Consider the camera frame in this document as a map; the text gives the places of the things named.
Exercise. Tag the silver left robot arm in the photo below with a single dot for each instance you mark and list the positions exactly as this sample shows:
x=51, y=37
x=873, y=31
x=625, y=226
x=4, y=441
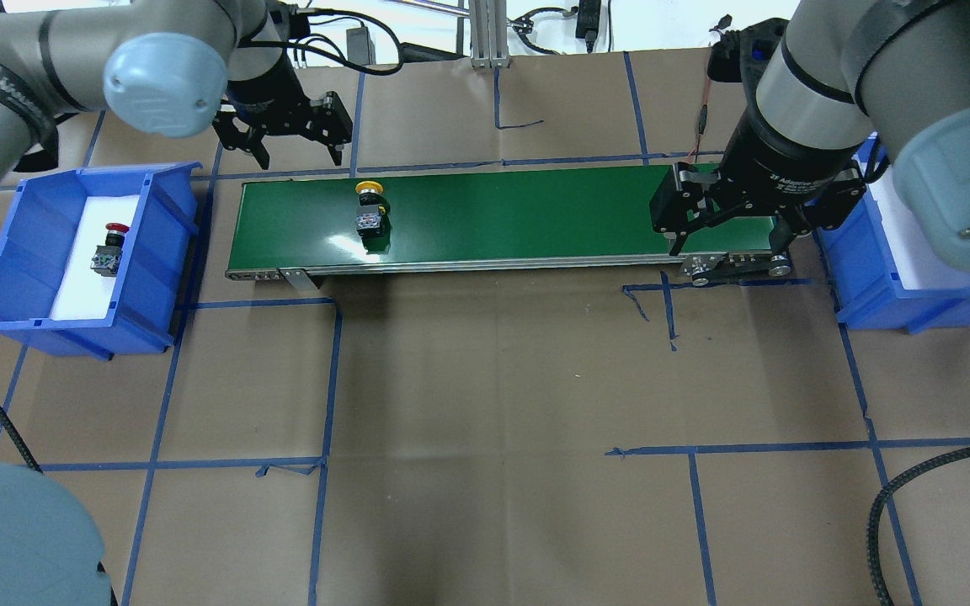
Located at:
x=164, y=67

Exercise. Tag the red push button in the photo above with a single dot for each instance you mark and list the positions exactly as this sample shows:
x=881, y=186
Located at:
x=107, y=258

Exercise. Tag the white foam pad right bin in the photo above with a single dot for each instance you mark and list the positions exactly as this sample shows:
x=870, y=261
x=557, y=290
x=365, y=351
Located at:
x=916, y=262

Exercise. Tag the blue storage bin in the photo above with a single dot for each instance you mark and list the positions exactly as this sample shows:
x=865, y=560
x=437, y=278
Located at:
x=885, y=273
x=36, y=240

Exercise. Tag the white foam pad left bin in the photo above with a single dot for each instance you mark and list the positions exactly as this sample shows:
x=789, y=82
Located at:
x=86, y=289

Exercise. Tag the aluminium frame post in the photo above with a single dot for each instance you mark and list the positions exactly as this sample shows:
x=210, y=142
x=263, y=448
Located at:
x=488, y=26

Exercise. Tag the blue left storage bin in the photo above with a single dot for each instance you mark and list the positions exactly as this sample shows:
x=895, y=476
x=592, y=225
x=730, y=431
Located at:
x=36, y=240

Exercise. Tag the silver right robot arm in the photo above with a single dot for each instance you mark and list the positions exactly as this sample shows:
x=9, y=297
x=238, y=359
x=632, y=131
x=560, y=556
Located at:
x=835, y=96

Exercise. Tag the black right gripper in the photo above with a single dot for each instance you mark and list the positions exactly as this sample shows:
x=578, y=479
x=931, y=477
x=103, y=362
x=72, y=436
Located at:
x=770, y=171

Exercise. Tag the white foam pad bin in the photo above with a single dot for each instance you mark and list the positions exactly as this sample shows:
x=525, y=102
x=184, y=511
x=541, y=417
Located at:
x=916, y=262
x=86, y=289

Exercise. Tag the yellow push button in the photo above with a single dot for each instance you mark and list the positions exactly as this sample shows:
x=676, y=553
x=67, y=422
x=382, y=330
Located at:
x=371, y=220

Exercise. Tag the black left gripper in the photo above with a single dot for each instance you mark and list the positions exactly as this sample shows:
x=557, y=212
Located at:
x=266, y=91

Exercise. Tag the blue right storage bin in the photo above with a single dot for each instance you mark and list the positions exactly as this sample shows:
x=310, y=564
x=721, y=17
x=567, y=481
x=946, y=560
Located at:
x=885, y=273

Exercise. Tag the black power adapter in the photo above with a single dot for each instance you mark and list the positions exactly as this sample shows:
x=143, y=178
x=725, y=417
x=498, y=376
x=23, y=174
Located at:
x=588, y=18

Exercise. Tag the green conveyor belt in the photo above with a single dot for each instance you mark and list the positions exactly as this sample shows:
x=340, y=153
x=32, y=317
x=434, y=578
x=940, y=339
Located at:
x=301, y=230

